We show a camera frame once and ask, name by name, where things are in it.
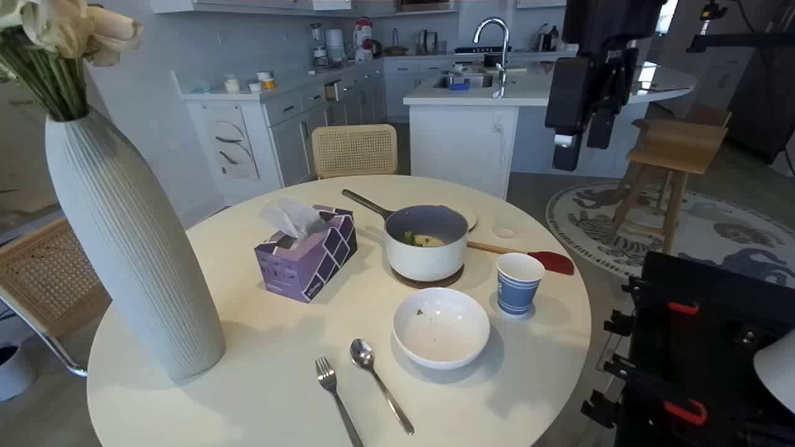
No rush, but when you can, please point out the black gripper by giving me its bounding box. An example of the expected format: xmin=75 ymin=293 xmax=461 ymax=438
xmin=544 ymin=0 xmax=665 ymax=175

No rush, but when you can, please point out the purple patterned tissue box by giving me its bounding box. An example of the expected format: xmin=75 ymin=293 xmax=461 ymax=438
xmin=254 ymin=207 xmax=361 ymax=306

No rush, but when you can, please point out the chrome kitchen faucet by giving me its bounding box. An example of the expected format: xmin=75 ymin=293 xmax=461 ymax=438
xmin=470 ymin=16 xmax=517 ymax=93

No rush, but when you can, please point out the wooden bar stool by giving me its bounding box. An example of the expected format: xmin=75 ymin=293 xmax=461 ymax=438
xmin=608 ymin=104 xmax=733 ymax=257

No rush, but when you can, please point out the white kitchen island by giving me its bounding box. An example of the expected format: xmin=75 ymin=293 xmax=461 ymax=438
xmin=400 ymin=58 xmax=701 ymax=205

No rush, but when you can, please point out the dark tall cabinet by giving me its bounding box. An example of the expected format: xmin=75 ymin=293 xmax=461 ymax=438
xmin=726 ymin=44 xmax=795 ymax=167

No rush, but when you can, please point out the round patterned rug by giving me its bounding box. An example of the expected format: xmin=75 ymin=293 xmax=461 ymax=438
xmin=544 ymin=181 xmax=795 ymax=292

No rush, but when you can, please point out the blue and white cup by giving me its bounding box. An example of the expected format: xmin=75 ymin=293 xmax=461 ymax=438
xmin=495 ymin=251 xmax=546 ymax=321

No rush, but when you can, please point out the red case latch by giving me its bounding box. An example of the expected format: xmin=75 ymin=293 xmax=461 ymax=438
xmin=660 ymin=397 xmax=710 ymax=429
xmin=664 ymin=298 xmax=703 ymax=321

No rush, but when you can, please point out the yellow wicker chair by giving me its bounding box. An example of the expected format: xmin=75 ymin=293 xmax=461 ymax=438
xmin=307 ymin=121 xmax=403 ymax=181

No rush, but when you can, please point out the dark round trivet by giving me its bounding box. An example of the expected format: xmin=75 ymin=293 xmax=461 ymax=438
xmin=395 ymin=261 xmax=467 ymax=292

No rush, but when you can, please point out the white ceramic bowl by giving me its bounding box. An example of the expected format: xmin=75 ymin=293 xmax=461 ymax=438
xmin=390 ymin=287 xmax=491 ymax=372

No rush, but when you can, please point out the black equipment case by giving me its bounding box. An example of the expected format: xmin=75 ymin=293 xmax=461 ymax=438
xmin=579 ymin=248 xmax=795 ymax=447

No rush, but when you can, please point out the white lamp shade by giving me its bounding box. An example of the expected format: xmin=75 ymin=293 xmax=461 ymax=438
xmin=749 ymin=328 xmax=795 ymax=417

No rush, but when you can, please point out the metal spoon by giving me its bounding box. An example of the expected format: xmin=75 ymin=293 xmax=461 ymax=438
xmin=347 ymin=335 xmax=418 ymax=438

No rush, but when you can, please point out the white floral panel cabinet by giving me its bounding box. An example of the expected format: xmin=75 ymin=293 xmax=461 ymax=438
xmin=168 ymin=68 xmax=333 ymax=210

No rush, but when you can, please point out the metal fork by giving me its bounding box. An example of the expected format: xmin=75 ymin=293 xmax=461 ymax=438
xmin=312 ymin=355 xmax=367 ymax=447

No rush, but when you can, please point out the tall white ribbed vase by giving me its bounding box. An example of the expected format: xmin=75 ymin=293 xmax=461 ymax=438
xmin=41 ymin=110 xmax=228 ymax=385

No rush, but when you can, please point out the cream calla lily bouquet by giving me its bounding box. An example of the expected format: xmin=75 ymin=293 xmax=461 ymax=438
xmin=0 ymin=0 xmax=143 ymax=125

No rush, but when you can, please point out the white floor pot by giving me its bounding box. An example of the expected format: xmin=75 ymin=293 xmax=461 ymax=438
xmin=0 ymin=341 xmax=38 ymax=406

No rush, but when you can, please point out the black camera stand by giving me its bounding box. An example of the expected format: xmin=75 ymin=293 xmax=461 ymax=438
xmin=685 ymin=0 xmax=795 ymax=54

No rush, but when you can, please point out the red spatula with wooden handle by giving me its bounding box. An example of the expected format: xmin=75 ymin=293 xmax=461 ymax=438
xmin=464 ymin=236 xmax=579 ymax=278

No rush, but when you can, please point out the grey saucepan with metal handle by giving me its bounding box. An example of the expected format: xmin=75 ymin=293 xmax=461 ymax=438
xmin=339 ymin=187 xmax=482 ymax=287

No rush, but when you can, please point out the rattan chair with metal frame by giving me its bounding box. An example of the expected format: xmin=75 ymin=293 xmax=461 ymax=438
xmin=0 ymin=216 xmax=115 ymax=381

